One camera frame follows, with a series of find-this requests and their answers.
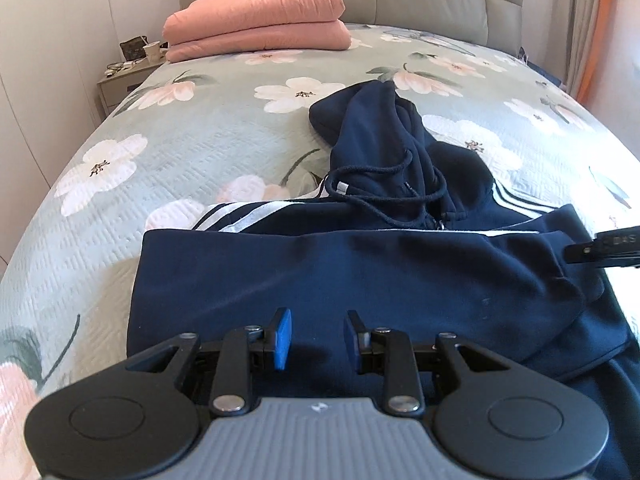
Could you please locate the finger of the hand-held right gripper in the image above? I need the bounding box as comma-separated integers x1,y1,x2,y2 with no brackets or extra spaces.
563,229,640,268

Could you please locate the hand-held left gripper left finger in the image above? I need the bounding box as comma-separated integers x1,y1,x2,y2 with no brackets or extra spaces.
119,307,293,416

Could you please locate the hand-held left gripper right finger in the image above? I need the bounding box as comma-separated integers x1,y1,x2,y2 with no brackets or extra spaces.
344,310,501,417

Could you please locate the navy striped hoodie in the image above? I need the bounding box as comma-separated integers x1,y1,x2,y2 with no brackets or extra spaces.
126,80,640,480

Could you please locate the beige curtain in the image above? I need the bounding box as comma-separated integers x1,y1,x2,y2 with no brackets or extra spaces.
564,0,608,103

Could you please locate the floral bed cover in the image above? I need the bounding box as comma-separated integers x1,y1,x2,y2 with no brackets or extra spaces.
0,22,640,480

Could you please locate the beige nightstand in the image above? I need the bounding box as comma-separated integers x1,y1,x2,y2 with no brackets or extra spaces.
96,55,162,120

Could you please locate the folded pink quilt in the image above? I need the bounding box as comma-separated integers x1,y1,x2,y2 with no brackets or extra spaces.
163,0,352,64

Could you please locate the brown patterned bag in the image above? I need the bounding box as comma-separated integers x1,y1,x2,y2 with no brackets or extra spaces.
119,35,149,59

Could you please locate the white wardrobe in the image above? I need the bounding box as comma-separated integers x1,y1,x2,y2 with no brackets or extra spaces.
0,0,181,276

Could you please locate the white charger cable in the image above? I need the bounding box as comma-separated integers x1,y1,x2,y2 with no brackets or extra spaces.
103,59,142,77

